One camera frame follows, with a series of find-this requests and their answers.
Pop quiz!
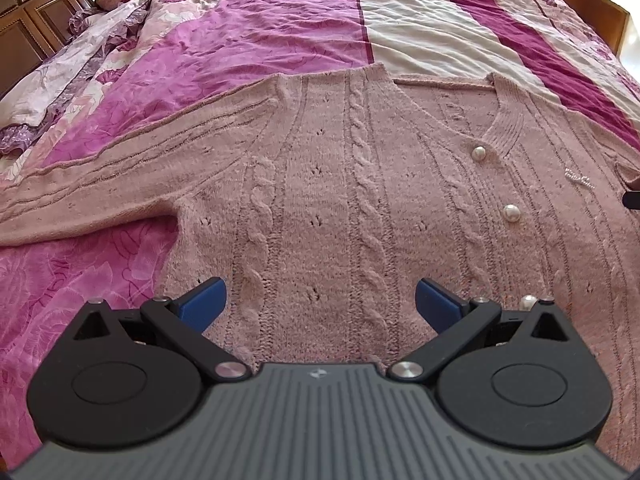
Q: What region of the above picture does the pink knitted cardigan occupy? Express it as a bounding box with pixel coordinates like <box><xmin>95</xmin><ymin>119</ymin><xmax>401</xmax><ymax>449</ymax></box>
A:
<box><xmin>1</xmin><ymin>65</ymin><xmax>639</xmax><ymax>466</ymax></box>

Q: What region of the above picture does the floral purple quilt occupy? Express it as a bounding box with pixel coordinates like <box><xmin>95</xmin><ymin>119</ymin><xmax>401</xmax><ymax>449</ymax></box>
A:
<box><xmin>1</xmin><ymin>0</ymin><xmax>219</xmax><ymax>183</ymax></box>

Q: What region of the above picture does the magenta striped bedspread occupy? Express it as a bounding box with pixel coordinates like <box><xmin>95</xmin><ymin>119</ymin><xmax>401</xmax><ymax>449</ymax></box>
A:
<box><xmin>1</xmin><ymin>0</ymin><xmax>639</xmax><ymax>466</ymax></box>

